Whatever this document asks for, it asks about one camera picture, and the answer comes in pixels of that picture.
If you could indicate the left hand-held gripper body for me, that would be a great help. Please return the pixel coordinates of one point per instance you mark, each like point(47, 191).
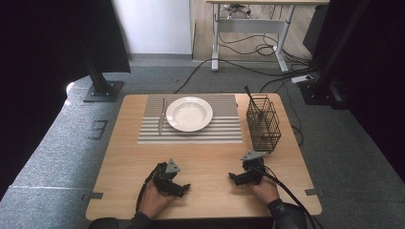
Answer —
point(164, 178)

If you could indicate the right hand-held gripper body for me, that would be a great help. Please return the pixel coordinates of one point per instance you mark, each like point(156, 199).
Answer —
point(253, 168)

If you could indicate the person's left hand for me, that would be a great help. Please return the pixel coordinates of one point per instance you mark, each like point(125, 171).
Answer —
point(156, 200)

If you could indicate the person's right hand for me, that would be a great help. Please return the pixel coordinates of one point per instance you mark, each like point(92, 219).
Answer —
point(266, 190)

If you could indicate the grey striped placemat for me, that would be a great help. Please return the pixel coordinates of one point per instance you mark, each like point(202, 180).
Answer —
point(219, 133)

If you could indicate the silver table knife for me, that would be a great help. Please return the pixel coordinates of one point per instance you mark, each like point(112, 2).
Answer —
point(162, 119)

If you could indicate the white round plate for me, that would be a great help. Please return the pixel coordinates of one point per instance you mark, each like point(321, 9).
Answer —
point(189, 114)

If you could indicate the dark floor socket cover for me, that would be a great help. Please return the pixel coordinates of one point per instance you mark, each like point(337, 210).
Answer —
point(98, 129)

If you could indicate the white power strip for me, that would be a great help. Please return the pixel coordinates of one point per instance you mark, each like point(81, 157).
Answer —
point(302, 78)

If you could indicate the black slanted metal stand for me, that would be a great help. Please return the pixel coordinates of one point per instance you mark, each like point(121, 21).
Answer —
point(334, 57)

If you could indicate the white-legged wooden desk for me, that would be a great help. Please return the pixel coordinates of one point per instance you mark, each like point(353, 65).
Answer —
point(251, 25)

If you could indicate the black curtain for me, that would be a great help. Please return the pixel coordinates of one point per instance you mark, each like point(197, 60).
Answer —
point(41, 63)
point(379, 79)

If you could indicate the grey table bracket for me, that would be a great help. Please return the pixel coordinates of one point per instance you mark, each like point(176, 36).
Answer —
point(93, 195)
point(314, 192)

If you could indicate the black stand with base plate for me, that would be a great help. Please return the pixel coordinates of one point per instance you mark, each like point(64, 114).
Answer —
point(102, 86)

